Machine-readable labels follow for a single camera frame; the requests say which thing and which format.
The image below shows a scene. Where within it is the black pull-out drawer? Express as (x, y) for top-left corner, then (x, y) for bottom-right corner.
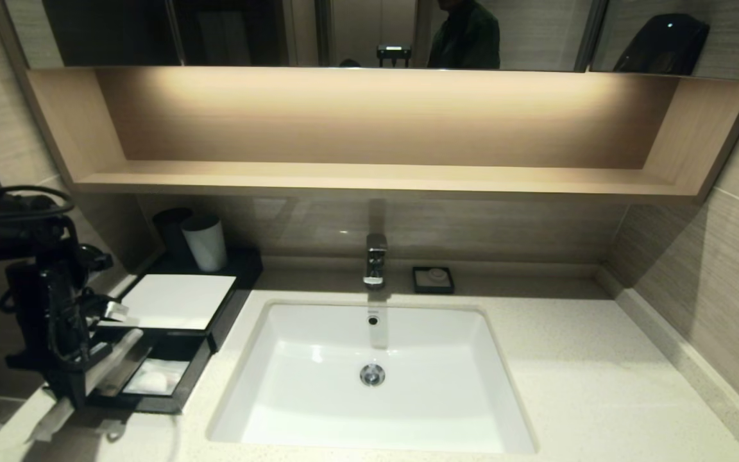
(84, 326), (214, 415)

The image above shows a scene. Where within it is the black amenity drawer box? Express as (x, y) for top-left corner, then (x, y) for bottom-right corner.
(119, 247), (264, 354)

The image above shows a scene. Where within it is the black cup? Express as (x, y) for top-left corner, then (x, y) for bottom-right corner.
(153, 207), (194, 262)

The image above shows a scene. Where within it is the white cup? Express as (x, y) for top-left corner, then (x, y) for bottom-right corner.
(180, 214), (228, 272)

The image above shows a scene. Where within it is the chrome faucet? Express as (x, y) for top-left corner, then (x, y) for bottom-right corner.
(362, 234), (388, 289)

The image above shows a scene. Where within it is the black soap dish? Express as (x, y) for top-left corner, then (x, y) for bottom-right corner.
(412, 266), (455, 295)

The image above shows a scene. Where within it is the white sink basin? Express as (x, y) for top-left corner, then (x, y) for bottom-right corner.
(207, 300), (538, 455)

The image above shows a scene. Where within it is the black camera cable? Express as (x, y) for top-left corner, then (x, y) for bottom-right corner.
(0, 185), (76, 225)

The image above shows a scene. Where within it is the light wooden wall shelf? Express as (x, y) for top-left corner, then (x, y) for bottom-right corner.
(25, 65), (739, 205)

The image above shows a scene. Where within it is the wall mirror cabinet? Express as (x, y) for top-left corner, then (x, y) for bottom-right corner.
(3, 0), (739, 81)

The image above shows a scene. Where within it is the black wall hair dryer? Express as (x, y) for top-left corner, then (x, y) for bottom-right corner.
(613, 13), (710, 74)

